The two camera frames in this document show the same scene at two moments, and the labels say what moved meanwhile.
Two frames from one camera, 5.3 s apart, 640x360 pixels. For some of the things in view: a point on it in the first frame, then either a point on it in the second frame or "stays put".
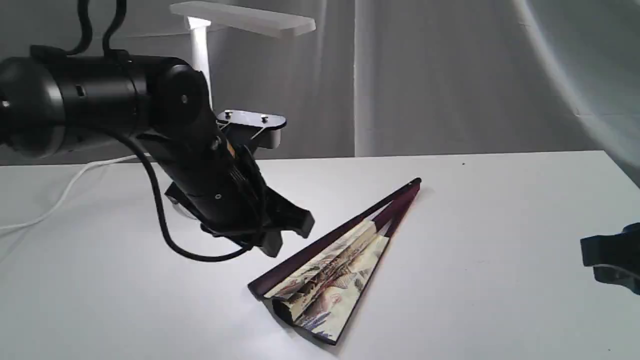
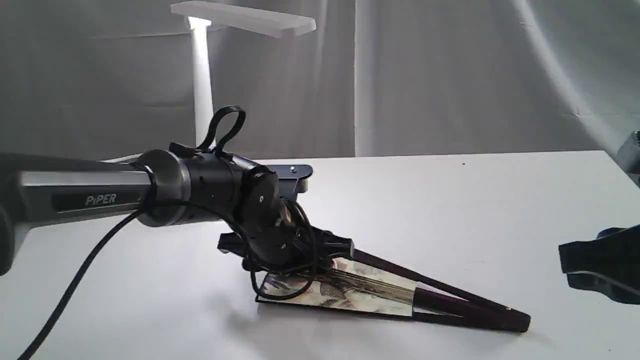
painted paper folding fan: [318, 289] to [361, 283]
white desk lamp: [200, 16] stays put
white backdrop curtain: [400, 77] stays put
